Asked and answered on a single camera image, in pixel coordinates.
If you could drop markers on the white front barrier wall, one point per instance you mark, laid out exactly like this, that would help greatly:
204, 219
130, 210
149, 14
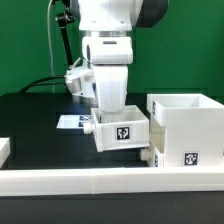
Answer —
110, 180

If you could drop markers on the white front drawer tray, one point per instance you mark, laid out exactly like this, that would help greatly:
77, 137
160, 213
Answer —
153, 155

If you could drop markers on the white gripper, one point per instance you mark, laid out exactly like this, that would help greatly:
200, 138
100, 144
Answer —
111, 87

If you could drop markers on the white left barrier wall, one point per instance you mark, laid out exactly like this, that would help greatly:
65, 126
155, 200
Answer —
4, 150

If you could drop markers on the white drawer cabinet box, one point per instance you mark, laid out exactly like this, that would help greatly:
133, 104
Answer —
190, 127

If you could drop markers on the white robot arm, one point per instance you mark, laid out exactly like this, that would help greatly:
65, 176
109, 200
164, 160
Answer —
106, 27

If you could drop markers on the white barrier wall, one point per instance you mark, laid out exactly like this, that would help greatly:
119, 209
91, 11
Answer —
4, 150
110, 180

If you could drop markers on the white marker tag sheet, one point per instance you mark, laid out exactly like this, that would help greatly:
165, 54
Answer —
72, 121

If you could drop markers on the white drawer tray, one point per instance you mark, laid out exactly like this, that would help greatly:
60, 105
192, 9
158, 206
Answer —
153, 155
128, 129

